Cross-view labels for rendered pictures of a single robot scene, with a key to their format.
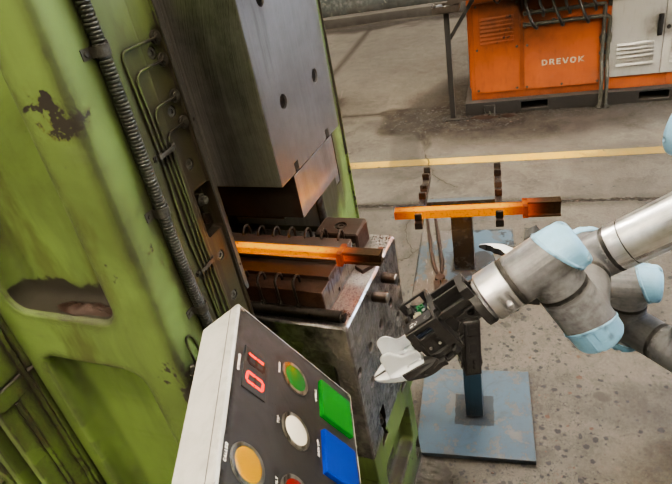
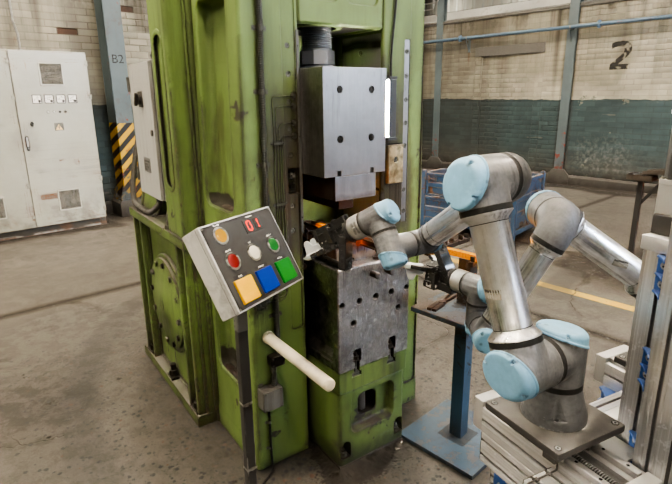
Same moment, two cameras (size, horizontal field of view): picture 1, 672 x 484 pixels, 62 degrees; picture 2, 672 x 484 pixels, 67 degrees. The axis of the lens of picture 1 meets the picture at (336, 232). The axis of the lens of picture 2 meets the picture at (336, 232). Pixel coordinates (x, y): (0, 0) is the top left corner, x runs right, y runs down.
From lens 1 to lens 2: 1.10 m
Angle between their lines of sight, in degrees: 30
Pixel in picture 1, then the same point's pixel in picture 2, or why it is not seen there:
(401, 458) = (377, 417)
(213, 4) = (316, 86)
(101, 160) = (245, 132)
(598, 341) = (385, 259)
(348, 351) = (336, 286)
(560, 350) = not seen: hidden behind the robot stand
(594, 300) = (388, 238)
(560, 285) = (374, 224)
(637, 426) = not seen: outside the picture
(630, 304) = (472, 298)
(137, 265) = (244, 182)
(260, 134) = (321, 149)
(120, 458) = not seen: hidden behind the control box
